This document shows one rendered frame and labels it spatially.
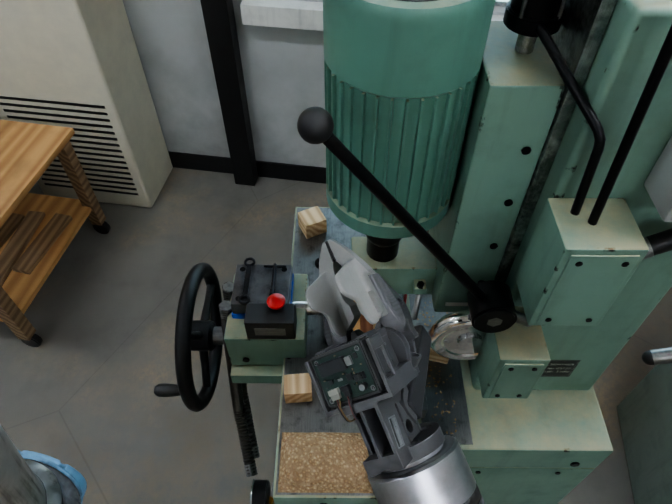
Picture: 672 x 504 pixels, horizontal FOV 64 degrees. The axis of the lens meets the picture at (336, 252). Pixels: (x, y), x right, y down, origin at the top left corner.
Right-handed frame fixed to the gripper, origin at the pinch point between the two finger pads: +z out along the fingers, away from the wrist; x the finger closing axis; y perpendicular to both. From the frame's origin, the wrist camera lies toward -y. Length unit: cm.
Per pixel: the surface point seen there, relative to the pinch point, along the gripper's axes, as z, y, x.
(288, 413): -17.2, -22.7, 32.0
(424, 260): -3.2, -34.4, 4.6
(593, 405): -39, -59, -5
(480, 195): 0.9, -21.3, -10.5
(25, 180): 75, -62, 130
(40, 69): 117, -78, 125
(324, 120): 11.0, 3.0, -5.9
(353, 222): 4.6, -16.6, 4.9
